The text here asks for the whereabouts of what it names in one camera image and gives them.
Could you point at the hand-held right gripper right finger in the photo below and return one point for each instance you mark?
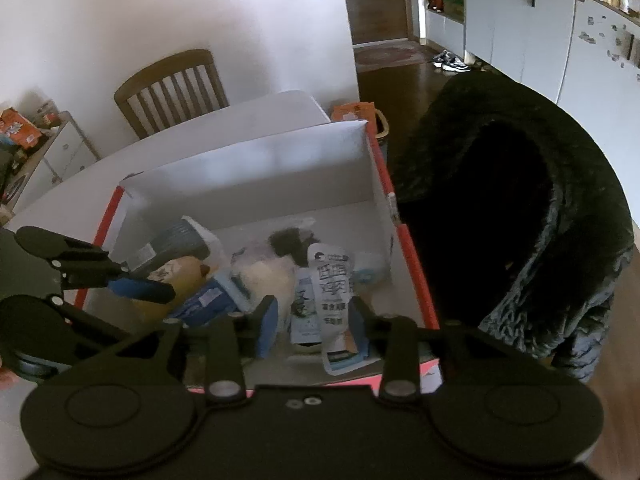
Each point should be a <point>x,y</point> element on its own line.
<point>360,332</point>

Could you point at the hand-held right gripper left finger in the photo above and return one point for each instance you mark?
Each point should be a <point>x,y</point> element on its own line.
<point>267,327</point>

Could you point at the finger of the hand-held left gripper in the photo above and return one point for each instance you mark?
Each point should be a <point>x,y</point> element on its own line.
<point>90,327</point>
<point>142,291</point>

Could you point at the tan bread packet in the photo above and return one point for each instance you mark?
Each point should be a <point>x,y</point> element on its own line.
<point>187,272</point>

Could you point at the white bread bag blue print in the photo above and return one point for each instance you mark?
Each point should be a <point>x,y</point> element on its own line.
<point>265,275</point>

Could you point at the white packet large black print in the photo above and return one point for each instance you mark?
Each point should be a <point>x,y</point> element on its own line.
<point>327,285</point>

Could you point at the white teal packet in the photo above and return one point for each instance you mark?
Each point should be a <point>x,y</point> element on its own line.
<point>172,240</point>

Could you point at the blue snack packet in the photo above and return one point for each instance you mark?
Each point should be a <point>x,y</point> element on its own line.
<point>210,302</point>

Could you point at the black snack packet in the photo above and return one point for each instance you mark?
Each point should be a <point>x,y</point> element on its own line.
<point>292,242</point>

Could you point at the red cardboard shoebox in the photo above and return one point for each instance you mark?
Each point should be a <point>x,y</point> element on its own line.
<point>250,170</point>

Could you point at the white desktop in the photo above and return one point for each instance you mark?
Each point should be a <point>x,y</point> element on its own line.
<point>90,175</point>

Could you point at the white sideboard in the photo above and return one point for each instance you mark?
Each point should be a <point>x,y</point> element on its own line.
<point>65,150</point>

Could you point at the orange bag in basket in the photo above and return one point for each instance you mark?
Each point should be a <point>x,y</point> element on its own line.
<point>382,132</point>

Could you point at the orange snack bag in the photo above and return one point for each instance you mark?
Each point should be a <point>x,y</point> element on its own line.
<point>17,127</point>

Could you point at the black coat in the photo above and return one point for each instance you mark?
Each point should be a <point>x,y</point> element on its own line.
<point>500,185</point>

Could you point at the orange packet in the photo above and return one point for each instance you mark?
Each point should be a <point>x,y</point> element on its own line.
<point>352,111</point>

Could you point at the wooden chair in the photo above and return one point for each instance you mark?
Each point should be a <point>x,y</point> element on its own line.
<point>165,67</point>

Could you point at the grey sneaker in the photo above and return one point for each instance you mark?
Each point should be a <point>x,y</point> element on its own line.
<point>441,59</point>
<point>457,64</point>

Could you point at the white shelf cabinet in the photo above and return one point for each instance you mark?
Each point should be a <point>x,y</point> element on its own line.
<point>515,25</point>

